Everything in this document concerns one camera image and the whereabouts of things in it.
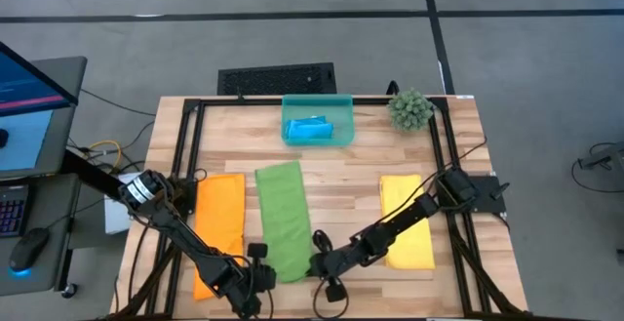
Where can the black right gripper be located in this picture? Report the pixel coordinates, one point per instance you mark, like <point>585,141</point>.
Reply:
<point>331,262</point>

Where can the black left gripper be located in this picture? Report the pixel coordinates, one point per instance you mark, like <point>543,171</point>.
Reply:
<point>261,277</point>

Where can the green microfiber towel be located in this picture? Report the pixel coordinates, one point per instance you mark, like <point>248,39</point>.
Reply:
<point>283,213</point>

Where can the blue microfiber towel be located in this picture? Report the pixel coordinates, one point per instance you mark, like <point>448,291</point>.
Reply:
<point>309,128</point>

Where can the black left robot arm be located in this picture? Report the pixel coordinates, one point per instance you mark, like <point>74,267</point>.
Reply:
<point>185,238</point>

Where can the orange microfiber towel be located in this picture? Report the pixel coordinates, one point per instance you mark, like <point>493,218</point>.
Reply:
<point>219,204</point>

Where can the yellow microfiber towel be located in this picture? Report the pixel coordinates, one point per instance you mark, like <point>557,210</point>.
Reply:
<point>414,252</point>

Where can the teal translucent plastic basket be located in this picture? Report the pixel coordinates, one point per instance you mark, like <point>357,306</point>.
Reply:
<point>341,111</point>

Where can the white box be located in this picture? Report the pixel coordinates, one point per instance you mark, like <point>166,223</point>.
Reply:
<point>116,218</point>

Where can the artificial green potted plant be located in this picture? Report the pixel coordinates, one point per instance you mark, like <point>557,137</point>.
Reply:
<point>410,109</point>

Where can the black perforated computer case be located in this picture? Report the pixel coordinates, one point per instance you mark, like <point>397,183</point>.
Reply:
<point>276,79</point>

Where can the black caster wheel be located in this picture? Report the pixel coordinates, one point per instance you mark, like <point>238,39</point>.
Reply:
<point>70,290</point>

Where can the black diagonal bar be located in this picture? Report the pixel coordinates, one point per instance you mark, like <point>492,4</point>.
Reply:
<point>92,172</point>

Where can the grey computer desk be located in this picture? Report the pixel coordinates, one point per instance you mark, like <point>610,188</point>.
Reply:
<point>63,213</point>

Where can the black computer mouse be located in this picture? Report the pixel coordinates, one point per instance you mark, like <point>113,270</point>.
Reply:
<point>28,250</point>

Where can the black keyboard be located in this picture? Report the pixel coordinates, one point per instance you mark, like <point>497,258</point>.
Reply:
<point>12,211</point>

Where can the black floor stand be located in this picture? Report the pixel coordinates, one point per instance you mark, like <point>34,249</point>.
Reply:
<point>604,157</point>

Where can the blue screen desk monitor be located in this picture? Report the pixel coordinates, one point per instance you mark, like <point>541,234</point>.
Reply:
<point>24,92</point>

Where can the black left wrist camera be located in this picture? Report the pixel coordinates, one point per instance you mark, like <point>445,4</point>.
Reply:
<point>257,251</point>

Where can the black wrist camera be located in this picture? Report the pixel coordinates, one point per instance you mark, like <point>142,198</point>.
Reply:
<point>257,251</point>
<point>336,292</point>

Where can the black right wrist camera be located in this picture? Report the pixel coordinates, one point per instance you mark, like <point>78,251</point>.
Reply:
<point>336,292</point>

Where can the black aluminium table frame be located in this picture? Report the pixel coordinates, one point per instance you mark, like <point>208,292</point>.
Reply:
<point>234,102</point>

